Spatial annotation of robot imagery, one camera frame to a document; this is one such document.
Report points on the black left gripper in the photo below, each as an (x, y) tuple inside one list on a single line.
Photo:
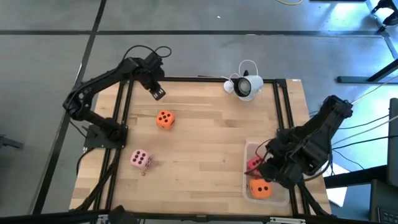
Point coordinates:
[(152, 71)]

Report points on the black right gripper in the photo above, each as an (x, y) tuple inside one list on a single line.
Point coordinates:
[(283, 172)]

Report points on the red foam die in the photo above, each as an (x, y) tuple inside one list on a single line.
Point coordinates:
[(252, 161)]

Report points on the orange foam die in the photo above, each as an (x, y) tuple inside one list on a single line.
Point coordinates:
[(164, 124), (255, 193)]

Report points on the clear plastic bin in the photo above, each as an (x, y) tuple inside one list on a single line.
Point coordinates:
[(280, 199)]

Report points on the pink foam die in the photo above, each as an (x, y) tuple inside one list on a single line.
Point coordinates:
[(136, 163)]

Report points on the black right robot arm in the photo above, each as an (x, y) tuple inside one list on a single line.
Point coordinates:
[(337, 109)]

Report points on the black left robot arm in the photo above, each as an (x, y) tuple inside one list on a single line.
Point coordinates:
[(77, 102)]

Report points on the white spotlight lamp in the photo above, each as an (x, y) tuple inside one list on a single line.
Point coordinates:
[(256, 82)]

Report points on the black keyboard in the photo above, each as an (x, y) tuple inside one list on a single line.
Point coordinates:
[(388, 216)]

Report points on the black stand foot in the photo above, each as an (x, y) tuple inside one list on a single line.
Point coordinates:
[(9, 142)]

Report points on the office chair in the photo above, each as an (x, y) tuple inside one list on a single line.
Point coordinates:
[(390, 20)]

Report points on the black table frame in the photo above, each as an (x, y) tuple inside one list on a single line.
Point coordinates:
[(186, 79)]

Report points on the black diagonal frame strut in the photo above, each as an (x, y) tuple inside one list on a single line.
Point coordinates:
[(105, 180), (306, 199)]

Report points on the silver frame bracket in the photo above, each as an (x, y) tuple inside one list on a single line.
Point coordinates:
[(102, 216), (286, 220)]

